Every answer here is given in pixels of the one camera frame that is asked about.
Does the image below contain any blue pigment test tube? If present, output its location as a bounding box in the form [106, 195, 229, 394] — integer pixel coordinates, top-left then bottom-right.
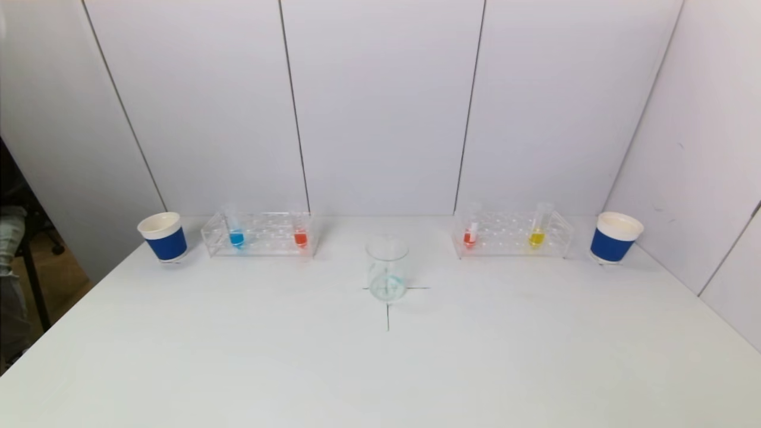
[224, 205, 246, 249]

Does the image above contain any clear glass beaker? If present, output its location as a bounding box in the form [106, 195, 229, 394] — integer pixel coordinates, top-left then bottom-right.
[366, 235, 410, 303]

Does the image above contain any red pigment test tube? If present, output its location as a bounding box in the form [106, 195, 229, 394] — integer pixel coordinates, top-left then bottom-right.
[290, 203, 310, 249]

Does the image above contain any red pigment tube white label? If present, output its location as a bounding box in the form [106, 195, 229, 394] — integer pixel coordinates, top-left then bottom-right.
[463, 202, 482, 249]

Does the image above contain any clear acrylic test tube rack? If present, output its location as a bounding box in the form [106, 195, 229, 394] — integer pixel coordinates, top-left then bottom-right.
[452, 210, 575, 260]
[200, 212, 317, 258]

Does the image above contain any yellow pigment test tube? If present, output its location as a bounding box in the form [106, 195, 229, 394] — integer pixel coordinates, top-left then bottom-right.
[529, 202, 555, 249]

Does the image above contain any blue white paper cup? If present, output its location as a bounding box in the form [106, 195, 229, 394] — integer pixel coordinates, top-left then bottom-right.
[590, 212, 645, 265]
[137, 212, 188, 263]

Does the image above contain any grey trouser leg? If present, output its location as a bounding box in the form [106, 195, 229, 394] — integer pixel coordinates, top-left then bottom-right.
[0, 206, 29, 360]

